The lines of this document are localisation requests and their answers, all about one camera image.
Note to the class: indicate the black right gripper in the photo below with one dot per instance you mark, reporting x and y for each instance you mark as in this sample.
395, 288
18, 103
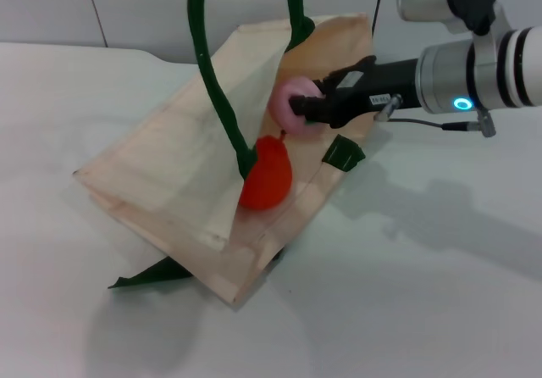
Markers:
381, 90

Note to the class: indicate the pink toy peach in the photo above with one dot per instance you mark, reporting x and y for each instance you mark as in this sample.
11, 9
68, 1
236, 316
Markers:
281, 102

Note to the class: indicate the orange toy fruit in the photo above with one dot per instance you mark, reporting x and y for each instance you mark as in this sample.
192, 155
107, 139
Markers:
267, 179

